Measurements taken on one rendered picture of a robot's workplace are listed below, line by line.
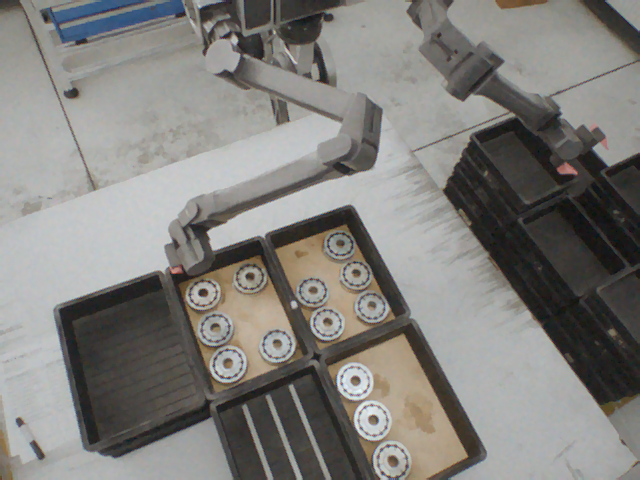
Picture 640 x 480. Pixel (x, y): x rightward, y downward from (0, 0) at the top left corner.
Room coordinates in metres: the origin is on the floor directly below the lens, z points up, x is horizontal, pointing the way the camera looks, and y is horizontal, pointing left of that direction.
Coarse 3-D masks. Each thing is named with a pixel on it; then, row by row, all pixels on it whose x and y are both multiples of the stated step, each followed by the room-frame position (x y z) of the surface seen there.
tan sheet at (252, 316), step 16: (256, 256) 0.66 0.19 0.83; (224, 272) 0.59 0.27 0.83; (224, 288) 0.54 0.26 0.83; (272, 288) 0.57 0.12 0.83; (224, 304) 0.49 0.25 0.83; (240, 304) 0.50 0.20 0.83; (256, 304) 0.51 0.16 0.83; (272, 304) 0.52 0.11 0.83; (192, 320) 0.43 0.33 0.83; (240, 320) 0.45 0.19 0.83; (256, 320) 0.46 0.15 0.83; (272, 320) 0.47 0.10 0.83; (240, 336) 0.41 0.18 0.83; (256, 336) 0.41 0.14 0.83; (208, 352) 0.34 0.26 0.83; (256, 352) 0.37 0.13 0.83; (208, 368) 0.30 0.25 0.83; (256, 368) 0.32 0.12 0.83; (272, 368) 0.33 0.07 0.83
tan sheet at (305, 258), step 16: (304, 240) 0.75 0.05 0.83; (320, 240) 0.76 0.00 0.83; (288, 256) 0.68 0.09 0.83; (304, 256) 0.69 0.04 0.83; (320, 256) 0.70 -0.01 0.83; (288, 272) 0.63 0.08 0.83; (304, 272) 0.64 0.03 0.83; (320, 272) 0.65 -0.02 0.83; (336, 272) 0.66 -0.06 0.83; (336, 288) 0.60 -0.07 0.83; (368, 288) 0.62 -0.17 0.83; (336, 304) 0.55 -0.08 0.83; (352, 304) 0.56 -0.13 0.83; (352, 320) 0.51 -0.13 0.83; (384, 320) 0.53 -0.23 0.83
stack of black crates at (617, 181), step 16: (624, 160) 1.53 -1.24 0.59; (608, 176) 1.50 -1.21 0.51; (624, 176) 1.53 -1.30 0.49; (592, 192) 1.41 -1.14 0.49; (608, 192) 1.38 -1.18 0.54; (624, 192) 1.44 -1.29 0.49; (592, 208) 1.37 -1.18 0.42; (608, 208) 1.34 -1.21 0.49; (624, 208) 1.31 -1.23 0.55; (608, 224) 1.30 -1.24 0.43; (624, 224) 1.26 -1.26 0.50; (608, 240) 1.25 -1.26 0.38; (624, 240) 1.23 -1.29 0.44; (624, 256) 1.18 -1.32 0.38
